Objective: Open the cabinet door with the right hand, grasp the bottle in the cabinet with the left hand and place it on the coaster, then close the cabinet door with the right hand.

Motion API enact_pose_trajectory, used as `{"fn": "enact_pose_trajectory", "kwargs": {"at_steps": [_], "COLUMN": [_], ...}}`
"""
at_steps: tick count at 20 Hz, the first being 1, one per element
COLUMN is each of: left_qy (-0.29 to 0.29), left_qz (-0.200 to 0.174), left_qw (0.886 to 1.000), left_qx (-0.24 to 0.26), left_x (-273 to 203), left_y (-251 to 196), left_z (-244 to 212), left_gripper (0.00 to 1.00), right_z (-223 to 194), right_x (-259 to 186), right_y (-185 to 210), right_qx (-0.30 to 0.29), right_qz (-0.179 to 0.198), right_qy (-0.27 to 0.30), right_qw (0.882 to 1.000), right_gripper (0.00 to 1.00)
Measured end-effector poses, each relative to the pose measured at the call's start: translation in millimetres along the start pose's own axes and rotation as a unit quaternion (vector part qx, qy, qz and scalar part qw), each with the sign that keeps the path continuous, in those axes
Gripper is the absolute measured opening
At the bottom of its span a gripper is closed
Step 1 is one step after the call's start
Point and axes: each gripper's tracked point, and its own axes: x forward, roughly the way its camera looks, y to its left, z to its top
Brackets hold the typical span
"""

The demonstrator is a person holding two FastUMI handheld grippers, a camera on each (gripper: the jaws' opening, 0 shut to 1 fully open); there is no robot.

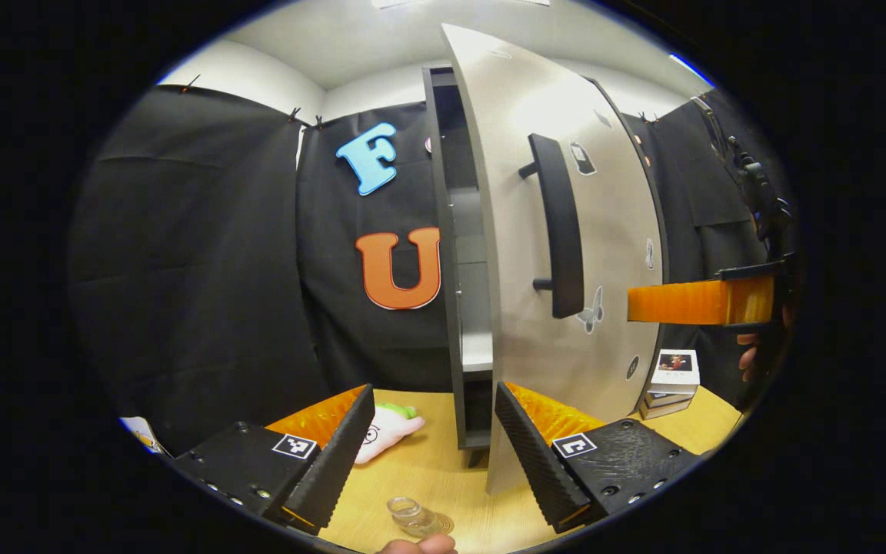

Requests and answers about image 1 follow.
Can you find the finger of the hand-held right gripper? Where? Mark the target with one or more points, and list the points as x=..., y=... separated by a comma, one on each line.
x=689, y=302

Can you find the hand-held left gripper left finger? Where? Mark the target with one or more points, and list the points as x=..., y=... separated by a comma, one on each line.
x=335, y=462

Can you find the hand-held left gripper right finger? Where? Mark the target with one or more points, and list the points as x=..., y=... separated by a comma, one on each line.
x=533, y=462

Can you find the clear glass bottle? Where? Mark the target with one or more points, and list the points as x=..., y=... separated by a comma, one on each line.
x=412, y=517

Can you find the round brown coaster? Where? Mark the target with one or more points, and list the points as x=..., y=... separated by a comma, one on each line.
x=447, y=525

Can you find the pink plush toy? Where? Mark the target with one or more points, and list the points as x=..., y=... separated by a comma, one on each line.
x=385, y=431

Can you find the white desk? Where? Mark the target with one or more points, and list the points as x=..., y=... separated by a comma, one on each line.
x=143, y=435

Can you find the black backdrop cloth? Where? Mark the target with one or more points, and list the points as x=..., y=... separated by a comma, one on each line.
x=197, y=269

